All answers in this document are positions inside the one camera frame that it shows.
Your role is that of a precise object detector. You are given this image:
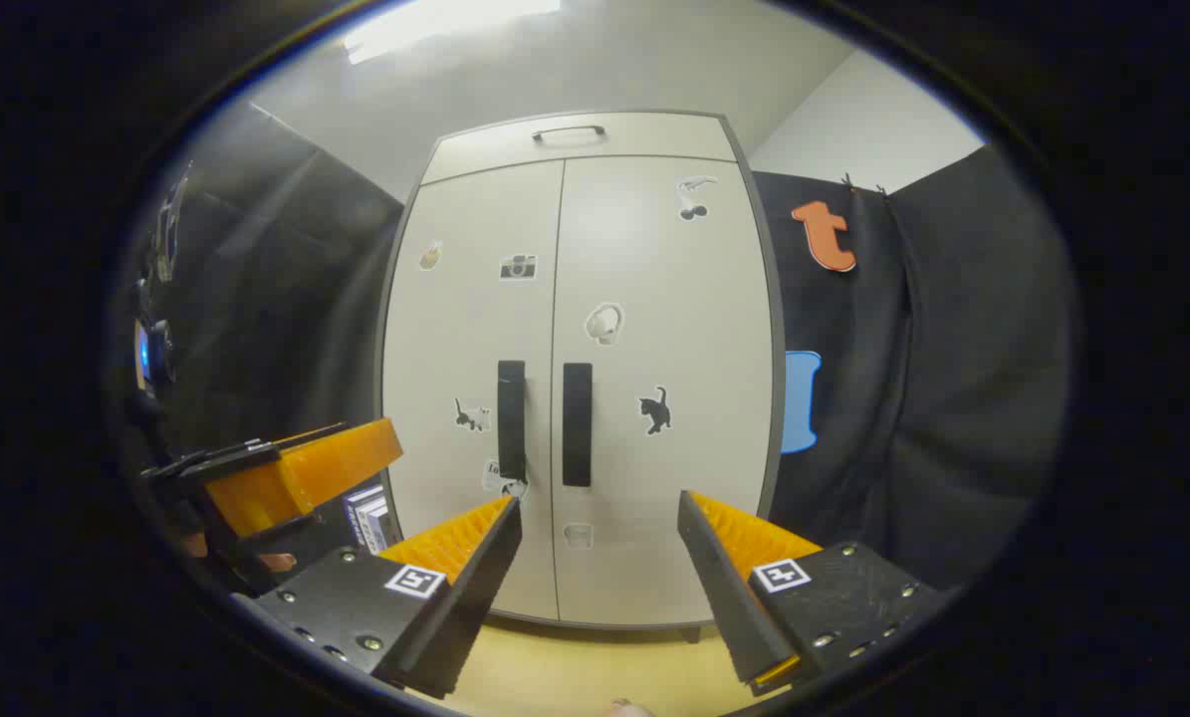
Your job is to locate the white cabinet door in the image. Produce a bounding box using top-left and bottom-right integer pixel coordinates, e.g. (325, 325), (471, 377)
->
(552, 154), (777, 630)
(382, 159), (566, 623)

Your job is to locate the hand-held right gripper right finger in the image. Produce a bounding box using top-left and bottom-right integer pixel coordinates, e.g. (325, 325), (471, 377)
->
(676, 490), (944, 696)

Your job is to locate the white double-door shoe cabinet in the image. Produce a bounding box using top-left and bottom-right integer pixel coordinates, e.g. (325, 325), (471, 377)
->
(375, 110), (788, 638)

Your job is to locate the black backdrop cloth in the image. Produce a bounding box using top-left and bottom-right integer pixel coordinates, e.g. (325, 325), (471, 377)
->
(754, 144), (1078, 594)
(121, 100), (406, 598)

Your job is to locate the black door handle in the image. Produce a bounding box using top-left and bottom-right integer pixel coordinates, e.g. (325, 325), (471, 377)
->
(562, 362), (594, 488)
(497, 360), (528, 484)

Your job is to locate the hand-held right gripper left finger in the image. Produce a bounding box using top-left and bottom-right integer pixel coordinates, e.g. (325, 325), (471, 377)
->
(253, 495), (524, 700)

